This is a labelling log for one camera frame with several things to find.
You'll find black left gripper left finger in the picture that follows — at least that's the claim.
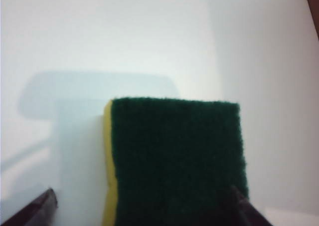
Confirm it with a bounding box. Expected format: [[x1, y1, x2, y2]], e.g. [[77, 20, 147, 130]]
[[0, 187, 59, 226]]

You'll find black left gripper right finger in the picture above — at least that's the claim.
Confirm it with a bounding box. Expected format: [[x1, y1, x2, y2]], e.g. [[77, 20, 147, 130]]
[[230, 185, 272, 226]]

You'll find yellow sponge with green pad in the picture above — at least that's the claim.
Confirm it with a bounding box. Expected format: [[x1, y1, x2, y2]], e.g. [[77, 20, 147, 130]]
[[101, 96, 250, 226]]

